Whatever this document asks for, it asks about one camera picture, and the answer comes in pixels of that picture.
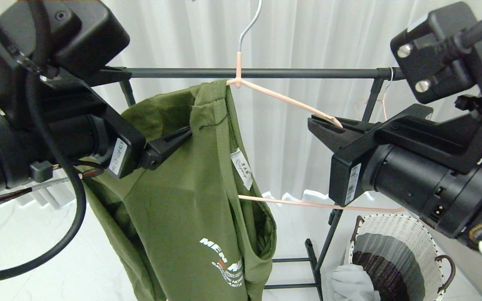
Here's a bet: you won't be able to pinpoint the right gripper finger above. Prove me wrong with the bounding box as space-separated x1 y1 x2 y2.
307 116 377 154

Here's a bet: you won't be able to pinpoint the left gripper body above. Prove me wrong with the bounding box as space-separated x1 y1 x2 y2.
0 117 147 201

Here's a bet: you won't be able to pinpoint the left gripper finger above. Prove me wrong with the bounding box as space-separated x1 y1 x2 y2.
140 125 192 171

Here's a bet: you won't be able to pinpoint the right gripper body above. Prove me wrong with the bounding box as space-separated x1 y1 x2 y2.
330 138 482 239

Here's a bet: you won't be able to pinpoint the green printed shirt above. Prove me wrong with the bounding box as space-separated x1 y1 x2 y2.
76 79 277 301

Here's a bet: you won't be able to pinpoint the pink clothes hanger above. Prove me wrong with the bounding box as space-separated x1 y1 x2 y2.
353 79 394 122
226 0 407 213

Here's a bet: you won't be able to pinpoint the white laundry basket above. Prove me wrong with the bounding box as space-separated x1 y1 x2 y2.
344 214 456 301

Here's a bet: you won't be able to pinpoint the black clothes rack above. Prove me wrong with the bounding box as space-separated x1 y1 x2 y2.
86 66 407 301

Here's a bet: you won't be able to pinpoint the white curtain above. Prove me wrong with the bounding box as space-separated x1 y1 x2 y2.
0 0 482 209

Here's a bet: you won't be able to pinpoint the pale grey shorts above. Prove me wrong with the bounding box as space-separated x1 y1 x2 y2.
330 264 382 301

